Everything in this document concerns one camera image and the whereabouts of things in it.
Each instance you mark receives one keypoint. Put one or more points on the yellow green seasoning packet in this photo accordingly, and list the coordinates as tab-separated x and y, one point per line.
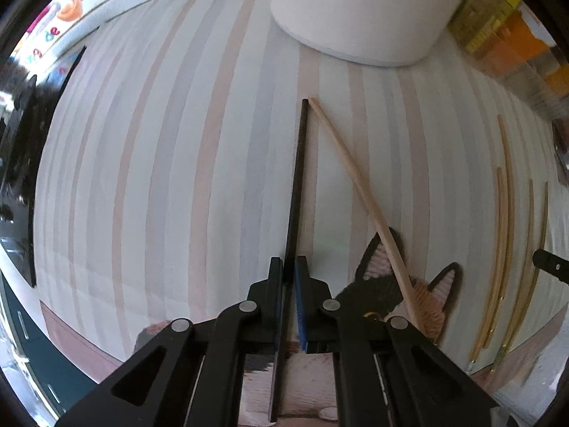
475	21

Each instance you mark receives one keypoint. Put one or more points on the black chopstick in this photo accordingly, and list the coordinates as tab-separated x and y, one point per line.
287	275

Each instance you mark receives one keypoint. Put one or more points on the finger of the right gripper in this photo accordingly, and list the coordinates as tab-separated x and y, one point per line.
551	264

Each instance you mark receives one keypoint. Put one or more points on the bamboo chopstick green band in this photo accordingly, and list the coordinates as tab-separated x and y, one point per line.
523	296

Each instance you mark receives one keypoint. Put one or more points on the orange white seasoning box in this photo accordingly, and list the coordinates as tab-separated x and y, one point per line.
521	38

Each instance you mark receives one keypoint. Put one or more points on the black gas stove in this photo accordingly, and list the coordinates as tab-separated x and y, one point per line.
22	144

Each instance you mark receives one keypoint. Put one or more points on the light wooden chopstick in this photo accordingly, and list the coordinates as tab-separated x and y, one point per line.
377	217

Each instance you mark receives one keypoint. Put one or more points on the colourful wall stickers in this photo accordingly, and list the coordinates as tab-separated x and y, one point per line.
48	26

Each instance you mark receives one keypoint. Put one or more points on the striped cat placemat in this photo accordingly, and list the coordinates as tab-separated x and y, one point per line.
166	177

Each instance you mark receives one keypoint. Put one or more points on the cream utensil holder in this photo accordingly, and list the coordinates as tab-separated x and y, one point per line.
386	33

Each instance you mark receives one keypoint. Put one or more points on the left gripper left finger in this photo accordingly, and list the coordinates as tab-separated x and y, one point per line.
188	374

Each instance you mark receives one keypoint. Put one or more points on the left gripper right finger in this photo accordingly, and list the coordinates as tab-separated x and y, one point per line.
386	373

